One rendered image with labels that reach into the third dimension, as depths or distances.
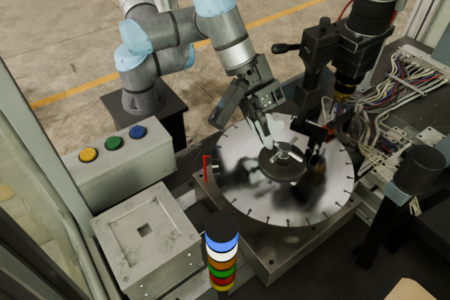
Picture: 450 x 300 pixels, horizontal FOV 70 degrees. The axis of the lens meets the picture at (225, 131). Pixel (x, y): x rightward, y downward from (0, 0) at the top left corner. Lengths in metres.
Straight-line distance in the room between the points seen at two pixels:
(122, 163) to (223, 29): 0.44
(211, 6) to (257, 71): 0.16
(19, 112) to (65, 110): 1.95
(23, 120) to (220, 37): 0.37
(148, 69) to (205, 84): 1.43
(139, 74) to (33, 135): 0.56
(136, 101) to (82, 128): 1.21
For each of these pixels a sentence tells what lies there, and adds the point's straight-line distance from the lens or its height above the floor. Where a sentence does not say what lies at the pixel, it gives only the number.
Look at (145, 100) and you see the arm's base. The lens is 1.17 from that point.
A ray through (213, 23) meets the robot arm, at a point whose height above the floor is 1.25.
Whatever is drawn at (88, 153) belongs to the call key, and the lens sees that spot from 0.90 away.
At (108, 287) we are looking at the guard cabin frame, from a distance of 0.84.
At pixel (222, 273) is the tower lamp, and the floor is 1.05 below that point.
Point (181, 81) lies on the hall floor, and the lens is 2.56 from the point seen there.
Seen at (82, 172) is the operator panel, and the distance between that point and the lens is 0.88.
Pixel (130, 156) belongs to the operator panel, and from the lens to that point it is 0.87.
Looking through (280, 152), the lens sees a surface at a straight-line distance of 0.72.
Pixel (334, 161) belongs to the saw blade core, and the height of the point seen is 0.95.
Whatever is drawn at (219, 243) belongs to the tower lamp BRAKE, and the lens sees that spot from 0.43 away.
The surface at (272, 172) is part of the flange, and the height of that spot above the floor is 0.96.
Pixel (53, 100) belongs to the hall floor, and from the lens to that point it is 2.68.
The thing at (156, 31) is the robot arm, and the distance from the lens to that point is 0.70.
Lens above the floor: 1.55
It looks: 46 degrees down
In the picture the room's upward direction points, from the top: straight up
